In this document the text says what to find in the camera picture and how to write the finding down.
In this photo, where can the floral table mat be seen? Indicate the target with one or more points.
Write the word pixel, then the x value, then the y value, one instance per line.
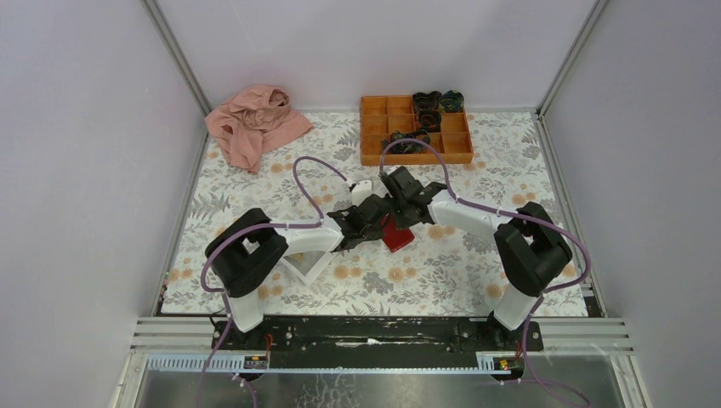
pixel 443 271

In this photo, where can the black rolled belt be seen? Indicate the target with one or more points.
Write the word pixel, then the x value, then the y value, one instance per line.
pixel 426 101

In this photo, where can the white plastic card box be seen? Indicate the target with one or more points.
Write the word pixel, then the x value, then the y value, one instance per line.
pixel 307 266

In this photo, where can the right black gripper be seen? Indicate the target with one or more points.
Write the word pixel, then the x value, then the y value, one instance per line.
pixel 404 223

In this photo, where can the camouflage rolled belt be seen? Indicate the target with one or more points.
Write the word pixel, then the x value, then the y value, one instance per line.
pixel 405 143

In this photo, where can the pink crumpled cloth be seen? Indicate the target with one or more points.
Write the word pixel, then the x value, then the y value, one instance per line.
pixel 254 122

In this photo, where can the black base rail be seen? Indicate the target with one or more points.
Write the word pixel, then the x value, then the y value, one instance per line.
pixel 362 342

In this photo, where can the orange compartment tray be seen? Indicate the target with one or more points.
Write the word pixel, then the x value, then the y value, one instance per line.
pixel 380 115

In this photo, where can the dark rolled belt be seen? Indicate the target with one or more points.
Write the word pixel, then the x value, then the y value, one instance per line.
pixel 429 120

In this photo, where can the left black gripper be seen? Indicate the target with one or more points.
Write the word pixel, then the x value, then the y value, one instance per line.
pixel 375 234

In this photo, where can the green rolled belt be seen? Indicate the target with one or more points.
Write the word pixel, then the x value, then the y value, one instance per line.
pixel 451 101

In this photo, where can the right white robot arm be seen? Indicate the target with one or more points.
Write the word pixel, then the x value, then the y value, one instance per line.
pixel 532 250

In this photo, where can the red card holder wallet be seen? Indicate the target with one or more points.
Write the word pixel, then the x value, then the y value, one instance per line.
pixel 395 238

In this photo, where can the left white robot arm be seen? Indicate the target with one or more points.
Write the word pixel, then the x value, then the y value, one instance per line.
pixel 246 252

